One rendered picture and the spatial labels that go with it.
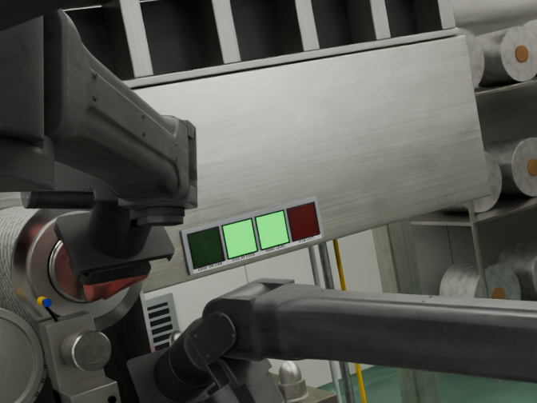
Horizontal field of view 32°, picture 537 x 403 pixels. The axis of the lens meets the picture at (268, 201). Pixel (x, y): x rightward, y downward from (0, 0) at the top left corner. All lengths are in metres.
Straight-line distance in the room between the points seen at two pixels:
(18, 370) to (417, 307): 0.44
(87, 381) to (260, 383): 0.19
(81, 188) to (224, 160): 0.68
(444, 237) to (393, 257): 2.96
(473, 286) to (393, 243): 2.50
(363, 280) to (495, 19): 1.59
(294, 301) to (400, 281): 1.04
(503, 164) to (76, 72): 4.08
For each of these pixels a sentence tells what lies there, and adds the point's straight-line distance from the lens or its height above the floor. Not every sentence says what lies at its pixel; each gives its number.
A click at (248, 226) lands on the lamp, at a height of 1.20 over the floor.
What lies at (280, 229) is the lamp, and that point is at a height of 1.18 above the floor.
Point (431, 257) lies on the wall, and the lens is 4.73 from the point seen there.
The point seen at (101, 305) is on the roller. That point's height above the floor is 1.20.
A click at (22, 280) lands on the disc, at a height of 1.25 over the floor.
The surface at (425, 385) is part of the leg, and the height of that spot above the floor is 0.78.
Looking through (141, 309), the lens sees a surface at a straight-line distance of 1.04.
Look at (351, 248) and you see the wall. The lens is 4.43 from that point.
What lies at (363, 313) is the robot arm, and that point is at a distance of 0.76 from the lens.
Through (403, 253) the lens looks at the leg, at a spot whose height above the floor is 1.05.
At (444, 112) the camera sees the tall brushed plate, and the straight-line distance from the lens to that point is 1.70.
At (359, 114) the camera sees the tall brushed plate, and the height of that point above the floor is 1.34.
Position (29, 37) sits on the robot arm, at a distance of 0.39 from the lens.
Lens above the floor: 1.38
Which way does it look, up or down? 6 degrees down
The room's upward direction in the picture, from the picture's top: 11 degrees counter-clockwise
